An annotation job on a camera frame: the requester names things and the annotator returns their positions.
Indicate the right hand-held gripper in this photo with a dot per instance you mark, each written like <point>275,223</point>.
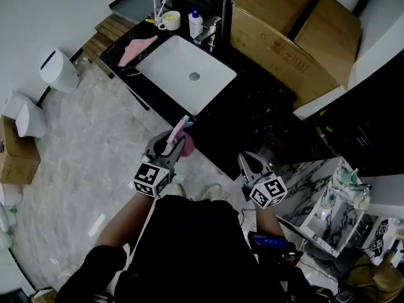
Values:
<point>268,192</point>

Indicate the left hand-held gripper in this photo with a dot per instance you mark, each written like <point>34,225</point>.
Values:
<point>150,178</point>

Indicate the pink spray bottle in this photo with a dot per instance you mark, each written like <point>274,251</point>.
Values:
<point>188,145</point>

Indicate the person's right forearm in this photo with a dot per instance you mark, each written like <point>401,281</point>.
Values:
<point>268,221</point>

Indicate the person's left forearm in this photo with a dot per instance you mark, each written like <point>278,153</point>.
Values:
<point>126,219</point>

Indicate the white pump bottle blue cap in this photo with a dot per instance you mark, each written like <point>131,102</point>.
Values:
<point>195,24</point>

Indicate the person's left shoe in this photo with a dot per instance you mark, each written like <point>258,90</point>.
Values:
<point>176,190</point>

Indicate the person's shoe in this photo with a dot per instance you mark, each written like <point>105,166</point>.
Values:
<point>213,192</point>
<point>176,190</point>

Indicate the person's right shoe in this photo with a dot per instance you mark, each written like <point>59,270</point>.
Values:
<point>213,192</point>

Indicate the white marbled vanity unit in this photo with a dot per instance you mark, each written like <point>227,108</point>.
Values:
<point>303,185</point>

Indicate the black marble vanity table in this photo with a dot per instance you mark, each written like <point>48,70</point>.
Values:
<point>246,115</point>

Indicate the black device with blue screen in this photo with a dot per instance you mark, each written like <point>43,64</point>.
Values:
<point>271,246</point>

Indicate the white rectangular sink basin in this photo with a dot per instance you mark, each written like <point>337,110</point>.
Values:
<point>176,65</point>

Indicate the green cup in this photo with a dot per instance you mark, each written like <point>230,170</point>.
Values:
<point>348,178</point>

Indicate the pink cloth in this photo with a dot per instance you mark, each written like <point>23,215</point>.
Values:
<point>135,50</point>

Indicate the person's black clothing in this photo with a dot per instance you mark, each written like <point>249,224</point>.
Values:
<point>195,254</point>

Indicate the cream cup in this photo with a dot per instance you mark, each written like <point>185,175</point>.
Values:
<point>361,202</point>

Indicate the dark cabinet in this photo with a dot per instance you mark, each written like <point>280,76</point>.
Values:
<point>363,125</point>

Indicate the chrome faucet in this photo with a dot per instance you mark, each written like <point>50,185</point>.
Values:
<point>208,30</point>

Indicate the white mug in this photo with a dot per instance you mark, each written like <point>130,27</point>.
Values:
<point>172,22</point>

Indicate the wooden steps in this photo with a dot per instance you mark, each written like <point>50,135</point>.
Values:
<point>104,36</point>

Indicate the white bin with black slot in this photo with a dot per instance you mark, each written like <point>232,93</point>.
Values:
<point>60,73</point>

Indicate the clear glass tumbler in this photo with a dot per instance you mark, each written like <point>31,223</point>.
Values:
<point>158,17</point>

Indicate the plain white bin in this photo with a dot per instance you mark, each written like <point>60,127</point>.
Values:
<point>31,122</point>

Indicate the large cardboard box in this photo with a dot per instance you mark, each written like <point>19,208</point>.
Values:
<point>274,33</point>

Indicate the white toothbrush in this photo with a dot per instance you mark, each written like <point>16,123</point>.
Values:
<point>161,8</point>

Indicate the small cardboard box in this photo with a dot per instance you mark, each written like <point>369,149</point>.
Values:
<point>15,156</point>

